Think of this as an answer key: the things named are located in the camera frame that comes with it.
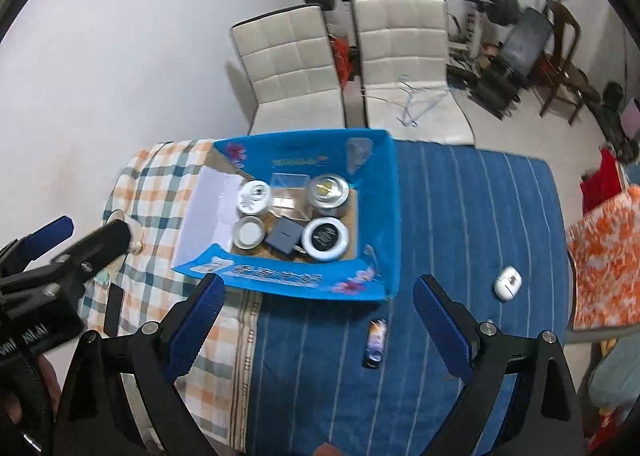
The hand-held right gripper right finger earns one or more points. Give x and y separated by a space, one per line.
442 331

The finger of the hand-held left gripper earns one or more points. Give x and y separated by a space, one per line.
50 231
100 243

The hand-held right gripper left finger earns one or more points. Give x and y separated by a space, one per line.
195 331

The tin with white candle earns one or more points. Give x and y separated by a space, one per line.
250 234

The grey charger cube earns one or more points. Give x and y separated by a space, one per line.
283 236

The white round lid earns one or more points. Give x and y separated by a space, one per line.
254 197

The blue cardboard box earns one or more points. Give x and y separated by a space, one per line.
380 196

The round tin with black lid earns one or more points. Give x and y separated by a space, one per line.
325 238

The clear plastic box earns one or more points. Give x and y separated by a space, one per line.
289 188

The silver tin with gold top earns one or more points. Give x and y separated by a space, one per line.
328 193

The person's left hand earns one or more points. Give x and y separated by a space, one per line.
10 408

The teal paper note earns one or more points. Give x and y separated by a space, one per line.
103 278

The white mug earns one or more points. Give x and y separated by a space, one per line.
135 238

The black phone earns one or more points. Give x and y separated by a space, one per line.
114 308

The dark printed lighter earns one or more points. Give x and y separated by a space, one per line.
375 343

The white earbud case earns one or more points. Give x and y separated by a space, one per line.
507 283

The plaid blanket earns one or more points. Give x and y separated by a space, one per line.
160 175

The blue striped cloth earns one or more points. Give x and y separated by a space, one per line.
475 216

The orange floral cloth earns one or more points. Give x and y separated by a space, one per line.
607 261

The red cloth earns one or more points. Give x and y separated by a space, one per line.
605 173

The pale blue hanger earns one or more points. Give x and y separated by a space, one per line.
420 103

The white padded chair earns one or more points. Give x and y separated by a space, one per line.
400 45
285 60

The purple bin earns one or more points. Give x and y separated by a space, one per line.
632 123

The black weight bench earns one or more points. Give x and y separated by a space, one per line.
525 40

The brown wooden chair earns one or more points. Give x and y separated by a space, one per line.
567 40

